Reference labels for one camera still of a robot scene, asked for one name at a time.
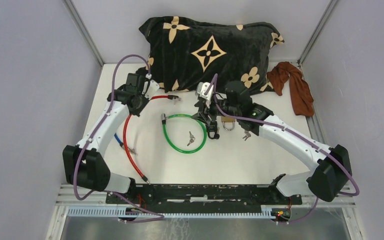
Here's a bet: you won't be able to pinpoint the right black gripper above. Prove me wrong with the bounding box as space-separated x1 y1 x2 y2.
191 93 240 126

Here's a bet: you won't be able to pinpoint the brass padlock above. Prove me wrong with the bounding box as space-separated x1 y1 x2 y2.
221 116 236 132

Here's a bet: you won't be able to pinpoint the green cable lock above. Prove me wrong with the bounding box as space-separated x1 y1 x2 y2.
161 113 208 156

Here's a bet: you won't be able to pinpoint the red cable lock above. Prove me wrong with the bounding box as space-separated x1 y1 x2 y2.
122 94 182 185

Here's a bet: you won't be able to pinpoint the padlock keys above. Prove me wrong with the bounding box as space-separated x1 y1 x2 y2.
242 130 251 141

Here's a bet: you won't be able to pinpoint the small black padlock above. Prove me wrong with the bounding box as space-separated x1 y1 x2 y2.
206 120 220 140

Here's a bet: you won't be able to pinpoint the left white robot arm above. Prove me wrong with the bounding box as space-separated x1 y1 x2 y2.
62 73 160 204

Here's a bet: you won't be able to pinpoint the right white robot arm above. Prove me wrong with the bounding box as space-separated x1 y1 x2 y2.
192 81 355 204

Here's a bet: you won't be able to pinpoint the black floral pillow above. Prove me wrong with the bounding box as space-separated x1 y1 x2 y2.
137 16 285 95

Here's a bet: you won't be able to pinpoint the brown cloth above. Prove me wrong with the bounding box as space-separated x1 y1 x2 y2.
267 61 315 117

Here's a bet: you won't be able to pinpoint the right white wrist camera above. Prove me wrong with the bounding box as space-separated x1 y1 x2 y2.
195 82 214 108

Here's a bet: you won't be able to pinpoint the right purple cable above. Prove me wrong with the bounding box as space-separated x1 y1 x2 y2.
203 73 361 197

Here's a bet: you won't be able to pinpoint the purple cable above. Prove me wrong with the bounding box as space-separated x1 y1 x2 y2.
72 54 153 202
203 73 361 197

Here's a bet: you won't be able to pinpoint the blue cable lock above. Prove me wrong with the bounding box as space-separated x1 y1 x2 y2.
114 133 124 148

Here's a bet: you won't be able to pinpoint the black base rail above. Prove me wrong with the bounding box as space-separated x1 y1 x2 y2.
105 184 303 221

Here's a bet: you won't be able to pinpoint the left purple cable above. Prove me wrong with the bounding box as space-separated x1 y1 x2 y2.
72 54 153 202

